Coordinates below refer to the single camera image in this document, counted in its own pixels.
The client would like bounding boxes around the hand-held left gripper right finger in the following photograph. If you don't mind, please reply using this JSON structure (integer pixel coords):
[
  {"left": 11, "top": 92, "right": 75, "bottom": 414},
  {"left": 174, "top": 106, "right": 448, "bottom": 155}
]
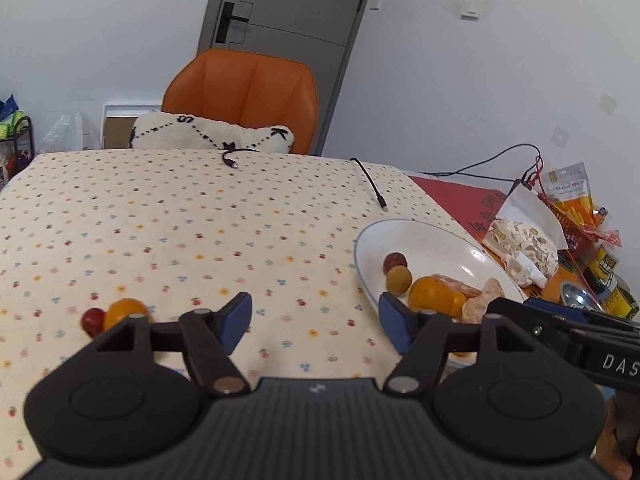
[{"left": 378, "top": 292, "right": 523, "bottom": 396}]

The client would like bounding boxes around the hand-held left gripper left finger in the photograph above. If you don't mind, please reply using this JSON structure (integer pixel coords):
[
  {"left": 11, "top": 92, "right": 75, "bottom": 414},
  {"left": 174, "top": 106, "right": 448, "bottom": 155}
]
[{"left": 90, "top": 291, "right": 253, "bottom": 395}]

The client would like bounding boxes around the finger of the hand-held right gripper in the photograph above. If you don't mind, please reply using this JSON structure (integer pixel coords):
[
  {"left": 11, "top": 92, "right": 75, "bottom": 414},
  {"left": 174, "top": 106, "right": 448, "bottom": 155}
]
[
  {"left": 487, "top": 297, "right": 586, "bottom": 368},
  {"left": 524, "top": 297, "right": 640, "bottom": 336}
]

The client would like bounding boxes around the brown round fruit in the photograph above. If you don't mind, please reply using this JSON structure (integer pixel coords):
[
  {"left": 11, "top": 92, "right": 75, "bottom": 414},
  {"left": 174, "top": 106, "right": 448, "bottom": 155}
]
[{"left": 385, "top": 266, "right": 413, "bottom": 296}]

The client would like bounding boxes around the small peeled pomelo segment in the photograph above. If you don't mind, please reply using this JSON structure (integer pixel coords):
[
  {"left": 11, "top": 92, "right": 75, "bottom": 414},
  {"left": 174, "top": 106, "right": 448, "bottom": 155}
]
[{"left": 461, "top": 277, "right": 506, "bottom": 326}]

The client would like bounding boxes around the white bowl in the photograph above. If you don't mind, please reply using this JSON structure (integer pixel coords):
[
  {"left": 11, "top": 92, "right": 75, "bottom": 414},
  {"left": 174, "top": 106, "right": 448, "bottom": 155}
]
[{"left": 353, "top": 219, "right": 529, "bottom": 368}]

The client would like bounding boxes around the person's right hand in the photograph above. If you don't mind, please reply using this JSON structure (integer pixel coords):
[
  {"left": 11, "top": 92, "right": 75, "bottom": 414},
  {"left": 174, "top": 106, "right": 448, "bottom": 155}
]
[{"left": 595, "top": 427, "right": 636, "bottom": 478}]

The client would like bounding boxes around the metal spoon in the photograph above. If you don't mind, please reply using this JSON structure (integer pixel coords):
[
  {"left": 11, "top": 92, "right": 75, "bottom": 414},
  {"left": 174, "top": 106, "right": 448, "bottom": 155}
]
[{"left": 559, "top": 280, "right": 608, "bottom": 313}]

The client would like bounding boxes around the medium orange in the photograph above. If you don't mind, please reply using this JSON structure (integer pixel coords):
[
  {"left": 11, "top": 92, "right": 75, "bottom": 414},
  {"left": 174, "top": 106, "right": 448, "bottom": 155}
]
[{"left": 407, "top": 276, "right": 453, "bottom": 313}]

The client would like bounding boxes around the yellow can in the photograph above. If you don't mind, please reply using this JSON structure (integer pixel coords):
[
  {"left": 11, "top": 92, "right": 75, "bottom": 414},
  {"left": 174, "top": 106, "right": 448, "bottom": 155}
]
[
  {"left": 600, "top": 275, "right": 640, "bottom": 321},
  {"left": 582, "top": 245, "right": 621, "bottom": 291}
]

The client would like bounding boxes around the clear bag of nougat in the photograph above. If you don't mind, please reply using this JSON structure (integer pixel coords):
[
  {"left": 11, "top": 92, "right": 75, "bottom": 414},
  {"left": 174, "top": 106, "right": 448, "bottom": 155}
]
[{"left": 482, "top": 180, "right": 571, "bottom": 288}]

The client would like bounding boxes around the red plastic wrapper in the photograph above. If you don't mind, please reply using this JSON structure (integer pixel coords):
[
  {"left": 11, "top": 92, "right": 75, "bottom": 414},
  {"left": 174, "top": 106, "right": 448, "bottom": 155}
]
[{"left": 550, "top": 200, "right": 621, "bottom": 261}]

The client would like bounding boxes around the large orange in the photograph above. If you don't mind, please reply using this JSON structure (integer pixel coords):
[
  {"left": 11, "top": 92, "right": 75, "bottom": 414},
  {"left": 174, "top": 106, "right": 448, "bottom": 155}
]
[{"left": 103, "top": 298, "right": 151, "bottom": 332}]

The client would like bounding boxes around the orange snack pouch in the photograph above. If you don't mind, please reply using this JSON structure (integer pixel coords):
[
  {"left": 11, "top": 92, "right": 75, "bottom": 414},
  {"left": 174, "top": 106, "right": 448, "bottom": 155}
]
[{"left": 542, "top": 162, "right": 601, "bottom": 226}]

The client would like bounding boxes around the floral tablecloth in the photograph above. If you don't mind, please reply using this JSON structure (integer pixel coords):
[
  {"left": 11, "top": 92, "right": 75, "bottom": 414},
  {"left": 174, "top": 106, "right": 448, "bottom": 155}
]
[{"left": 0, "top": 149, "right": 481, "bottom": 466}]

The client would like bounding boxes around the red table mat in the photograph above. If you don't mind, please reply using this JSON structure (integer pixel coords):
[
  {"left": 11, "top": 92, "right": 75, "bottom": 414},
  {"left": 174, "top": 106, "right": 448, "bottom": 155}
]
[{"left": 410, "top": 176, "right": 511, "bottom": 241}]

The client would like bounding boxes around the white pillow with black pattern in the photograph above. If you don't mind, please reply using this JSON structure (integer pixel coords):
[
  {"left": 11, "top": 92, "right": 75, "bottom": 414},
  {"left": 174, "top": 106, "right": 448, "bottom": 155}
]
[{"left": 130, "top": 112, "right": 295, "bottom": 153}]

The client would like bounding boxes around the white framed board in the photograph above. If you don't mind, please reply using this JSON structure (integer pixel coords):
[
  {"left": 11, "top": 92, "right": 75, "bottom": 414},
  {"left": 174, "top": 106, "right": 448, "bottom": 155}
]
[{"left": 102, "top": 104, "right": 163, "bottom": 150}]

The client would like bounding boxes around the orange chair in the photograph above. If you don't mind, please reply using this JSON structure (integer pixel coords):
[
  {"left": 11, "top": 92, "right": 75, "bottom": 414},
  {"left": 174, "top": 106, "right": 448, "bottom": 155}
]
[{"left": 161, "top": 48, "right": 319, "bottom": 155}]

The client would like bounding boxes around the clear plastic bag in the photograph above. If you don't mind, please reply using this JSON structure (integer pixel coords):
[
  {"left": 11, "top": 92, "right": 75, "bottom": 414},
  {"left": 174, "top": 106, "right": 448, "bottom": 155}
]
[{"left": 40, "top": 109, "right": 101, "bottom": 153}]

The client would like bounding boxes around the black metal rack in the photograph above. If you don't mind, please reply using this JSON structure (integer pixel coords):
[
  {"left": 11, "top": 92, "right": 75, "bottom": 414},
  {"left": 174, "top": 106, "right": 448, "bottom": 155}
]
[{"left": 0, "top": 116, "right": 36, "bottom": 186}]

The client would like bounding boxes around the green packet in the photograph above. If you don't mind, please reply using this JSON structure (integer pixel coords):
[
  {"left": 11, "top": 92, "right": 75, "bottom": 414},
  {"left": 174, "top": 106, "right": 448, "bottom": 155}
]
[{"left": 0, "top": 110, "right": 31, "bottom": 140}]

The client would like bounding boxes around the grey door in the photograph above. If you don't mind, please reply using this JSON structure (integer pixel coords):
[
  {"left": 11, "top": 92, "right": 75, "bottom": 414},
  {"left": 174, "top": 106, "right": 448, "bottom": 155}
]
[{"left": 196, "top": 0, "right": 382, "bottom": 157}]

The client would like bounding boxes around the black straight plug cable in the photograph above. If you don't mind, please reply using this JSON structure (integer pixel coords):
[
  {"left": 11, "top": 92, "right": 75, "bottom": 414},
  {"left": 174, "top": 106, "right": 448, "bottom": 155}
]
[{"left": 350, "top": 157, "right": 389, "bottom": 210}]

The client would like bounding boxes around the thin black wall cable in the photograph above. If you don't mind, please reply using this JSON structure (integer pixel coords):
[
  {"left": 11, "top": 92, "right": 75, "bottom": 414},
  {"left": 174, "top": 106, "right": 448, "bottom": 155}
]
[{"left": 425, "top": 143, "right": 543, "bottom": 183}]

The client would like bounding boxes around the black looped plug cable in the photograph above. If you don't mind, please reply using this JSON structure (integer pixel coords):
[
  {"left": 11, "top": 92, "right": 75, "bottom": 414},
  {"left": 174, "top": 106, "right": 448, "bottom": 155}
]
[{"left": 221, "top": 144, "right": 261, "bottom": 170}]

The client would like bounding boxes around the black door lock handle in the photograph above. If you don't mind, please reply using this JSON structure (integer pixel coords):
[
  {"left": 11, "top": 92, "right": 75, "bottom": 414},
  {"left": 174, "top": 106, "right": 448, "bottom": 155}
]
[{"left": 215, "top": 1, "right": 249, "bottom": 45}]

